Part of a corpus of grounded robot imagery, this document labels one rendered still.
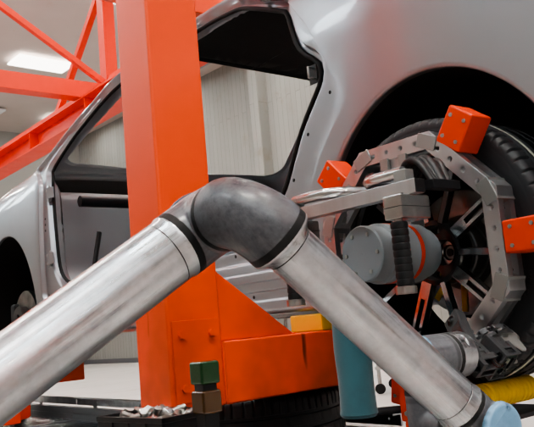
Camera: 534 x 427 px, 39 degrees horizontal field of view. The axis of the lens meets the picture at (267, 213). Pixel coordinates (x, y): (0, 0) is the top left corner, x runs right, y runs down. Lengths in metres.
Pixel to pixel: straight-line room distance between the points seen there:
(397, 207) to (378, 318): 0.39
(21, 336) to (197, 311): 0.87
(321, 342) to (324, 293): 1.02
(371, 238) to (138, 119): 0.71
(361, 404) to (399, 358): 0.58
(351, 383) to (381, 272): 0.28
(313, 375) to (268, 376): 0.16
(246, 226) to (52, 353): 0.33
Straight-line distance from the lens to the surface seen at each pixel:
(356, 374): 1.80
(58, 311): 1.14
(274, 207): 1.13
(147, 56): 2.02
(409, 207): 1.55
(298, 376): 2.13
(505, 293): 1.66
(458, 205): 2.00
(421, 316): 1.93
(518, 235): 1.64
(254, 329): 2.06
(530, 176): 1.73
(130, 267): 1.17
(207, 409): 1.35
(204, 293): 1.95
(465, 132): 1.73
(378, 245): 1.68
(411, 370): 1.25
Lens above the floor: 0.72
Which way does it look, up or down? 8 degrees up
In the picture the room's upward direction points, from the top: 5 degrees counter-clockwise
